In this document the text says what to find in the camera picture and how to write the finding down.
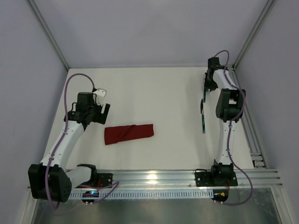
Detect fork with teal handle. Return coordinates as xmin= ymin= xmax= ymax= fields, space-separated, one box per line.
xmin=203 ymin=87 xmax=206 ymax=103

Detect dark red cloth napkin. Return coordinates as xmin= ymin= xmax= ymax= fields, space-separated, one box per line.
xmin=104 ymin=124 xmax=154 ymax=145

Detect knife with teal handle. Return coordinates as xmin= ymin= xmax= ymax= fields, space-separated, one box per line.
xmin=200 ymin=98 xmax=206 ymax=134

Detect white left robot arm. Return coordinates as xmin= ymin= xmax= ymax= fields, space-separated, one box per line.
xmin=28 ymin=89 xmax=110 ymax=203

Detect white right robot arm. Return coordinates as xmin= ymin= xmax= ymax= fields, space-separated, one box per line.
xmin=203 ymin=56 xmax=246 ymax=186

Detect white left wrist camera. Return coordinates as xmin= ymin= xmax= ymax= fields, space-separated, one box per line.
xmin=93 ymin=88 xmax=107 ymax=105

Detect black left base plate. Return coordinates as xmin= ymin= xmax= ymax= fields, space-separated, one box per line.
xmin=80 ymin=173 xmax=113 ymax=188

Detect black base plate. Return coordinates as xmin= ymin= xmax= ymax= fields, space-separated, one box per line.
xmin=194 ymin=170 xmax=238 ymax=187
xmin=80 ymin=173 xmax=113 ymax=188

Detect right corner frame post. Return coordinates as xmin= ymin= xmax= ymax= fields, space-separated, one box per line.
xmin=232 ymin=0 xmax=277 ymax=70

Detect corner frame post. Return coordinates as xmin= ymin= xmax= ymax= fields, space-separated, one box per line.
xmin=232 ymin=0 xmax=277 ymax=70
xmin=26 ymin=0 xmax=70 ymax=71

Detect aluminium right side rail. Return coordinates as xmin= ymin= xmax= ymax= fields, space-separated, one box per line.
xmin=226 ymin=66 xmax=268 ymax=168

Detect aluminium rail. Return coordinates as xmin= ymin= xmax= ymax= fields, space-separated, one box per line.
xmin=226 ymin=66 xmax=268 ymax=168
xmin=27 ymin=169 xmax=285 ymax=190

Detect left corner frame post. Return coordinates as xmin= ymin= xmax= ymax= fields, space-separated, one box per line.
xmin=26 ymin=0 xmax=70 ymax=71

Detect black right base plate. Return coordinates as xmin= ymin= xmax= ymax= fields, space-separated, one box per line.
xmin=194 ymin=170 xmax=238 ymax=187

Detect slotted cable duct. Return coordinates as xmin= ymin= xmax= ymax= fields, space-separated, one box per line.
xmin=69 ymin=188 xmax=214 ymax=200

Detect aluminium front rail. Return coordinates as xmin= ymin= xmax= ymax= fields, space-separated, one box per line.
xmin=27 ymin=169 xmax=285 ymax=190

